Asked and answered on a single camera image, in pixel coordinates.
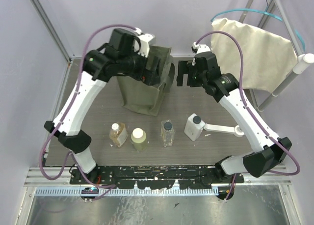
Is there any clear square bottle black cap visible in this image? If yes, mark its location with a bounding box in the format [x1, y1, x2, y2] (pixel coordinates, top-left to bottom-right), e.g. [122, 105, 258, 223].
[161, 120, 175, 147]

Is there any white square bottle black cap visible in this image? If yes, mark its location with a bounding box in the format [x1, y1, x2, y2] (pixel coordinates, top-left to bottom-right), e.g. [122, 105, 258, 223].
[184, 113, 205, 141]

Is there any olive green canvas bag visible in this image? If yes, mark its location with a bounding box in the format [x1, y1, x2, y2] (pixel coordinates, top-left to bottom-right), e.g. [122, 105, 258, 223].
[117, 46, 175, 116]

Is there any teal plastic hanger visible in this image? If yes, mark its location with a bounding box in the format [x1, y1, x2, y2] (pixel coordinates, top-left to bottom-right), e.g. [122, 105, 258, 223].
[210, 8, 306, 51]

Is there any aluminium frame rail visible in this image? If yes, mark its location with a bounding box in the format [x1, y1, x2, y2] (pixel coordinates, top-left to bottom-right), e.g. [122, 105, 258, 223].
[24, 165, 291, 200]

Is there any yellow-green round bottle white cap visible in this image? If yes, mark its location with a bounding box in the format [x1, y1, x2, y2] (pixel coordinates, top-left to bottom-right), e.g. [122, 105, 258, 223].
[131, 128, 148, 151]

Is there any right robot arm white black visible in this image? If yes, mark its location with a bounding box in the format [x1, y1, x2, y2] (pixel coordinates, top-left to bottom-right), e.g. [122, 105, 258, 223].
[177, 52, 292, 183]

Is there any white grey clothes rack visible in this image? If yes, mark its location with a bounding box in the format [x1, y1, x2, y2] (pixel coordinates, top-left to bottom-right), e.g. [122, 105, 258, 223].
[238, 0, 314, 113]

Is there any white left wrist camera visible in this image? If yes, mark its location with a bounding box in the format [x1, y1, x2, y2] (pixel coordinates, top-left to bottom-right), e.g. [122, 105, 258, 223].
[134, 28, 156, 58]

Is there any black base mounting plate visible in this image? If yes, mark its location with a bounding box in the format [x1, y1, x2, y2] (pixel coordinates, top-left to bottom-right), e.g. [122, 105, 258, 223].
[69, 165, 246, 190]

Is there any cream cloth bag on rack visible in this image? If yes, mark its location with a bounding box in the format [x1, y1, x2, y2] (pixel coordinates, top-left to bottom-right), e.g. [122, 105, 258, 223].
[210, 18, 297, 93]

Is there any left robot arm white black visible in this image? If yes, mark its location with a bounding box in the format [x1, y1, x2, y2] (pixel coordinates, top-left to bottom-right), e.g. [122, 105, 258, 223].
[44, 26, 161, 184]

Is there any amber bottle white cap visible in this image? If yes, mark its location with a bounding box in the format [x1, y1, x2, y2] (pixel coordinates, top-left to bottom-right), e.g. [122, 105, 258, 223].
[109, 122, 128, 148]

